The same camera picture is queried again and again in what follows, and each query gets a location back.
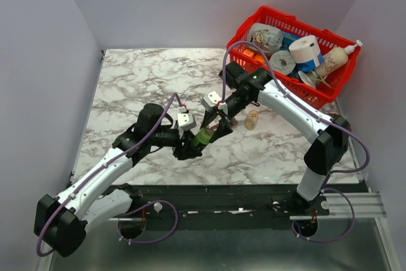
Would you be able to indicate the red plastic shopping basket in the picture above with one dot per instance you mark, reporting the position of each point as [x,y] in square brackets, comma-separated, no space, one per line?
[327,40]

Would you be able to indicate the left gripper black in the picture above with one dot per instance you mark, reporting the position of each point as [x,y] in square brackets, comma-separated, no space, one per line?
[188,151]

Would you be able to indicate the grey printed snack bag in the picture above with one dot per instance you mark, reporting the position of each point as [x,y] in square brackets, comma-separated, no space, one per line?
[268,38]

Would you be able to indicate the white toilet paper roll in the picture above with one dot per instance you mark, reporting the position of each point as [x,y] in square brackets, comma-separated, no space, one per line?
[306,49]

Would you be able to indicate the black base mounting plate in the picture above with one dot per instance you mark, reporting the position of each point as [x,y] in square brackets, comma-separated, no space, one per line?
[204,196]

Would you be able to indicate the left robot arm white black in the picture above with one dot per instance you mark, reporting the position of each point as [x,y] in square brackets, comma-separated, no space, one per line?
[63,221]

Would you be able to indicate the orange fruit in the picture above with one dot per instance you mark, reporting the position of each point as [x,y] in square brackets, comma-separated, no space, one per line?
[259,59]

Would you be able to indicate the cream lotion pump bottle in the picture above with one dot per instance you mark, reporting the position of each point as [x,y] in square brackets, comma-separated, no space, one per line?
[336,58]

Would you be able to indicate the grey wrapped toilet roll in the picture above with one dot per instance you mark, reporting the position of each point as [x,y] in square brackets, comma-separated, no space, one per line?
[283,62]

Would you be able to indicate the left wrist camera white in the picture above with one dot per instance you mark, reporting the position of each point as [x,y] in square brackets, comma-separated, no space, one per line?
[186,121]

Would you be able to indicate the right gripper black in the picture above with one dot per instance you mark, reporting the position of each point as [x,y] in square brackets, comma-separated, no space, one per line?
[222,130]

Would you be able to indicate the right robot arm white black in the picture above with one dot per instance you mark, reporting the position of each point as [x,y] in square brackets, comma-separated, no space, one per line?
[327,136]

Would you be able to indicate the clear pill bottle orange label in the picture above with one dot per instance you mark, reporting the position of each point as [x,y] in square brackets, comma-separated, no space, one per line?
[251,120]

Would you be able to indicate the green pill bottle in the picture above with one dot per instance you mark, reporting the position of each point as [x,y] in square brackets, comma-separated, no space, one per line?
[203,137]

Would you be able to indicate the orange box in basket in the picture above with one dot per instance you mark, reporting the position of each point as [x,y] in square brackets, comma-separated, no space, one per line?
[249,53]

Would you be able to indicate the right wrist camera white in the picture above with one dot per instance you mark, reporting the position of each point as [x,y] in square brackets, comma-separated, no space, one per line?
[213,100]

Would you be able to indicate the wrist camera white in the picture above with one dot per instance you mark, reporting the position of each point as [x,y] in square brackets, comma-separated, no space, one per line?
[186,121]
[213,100]

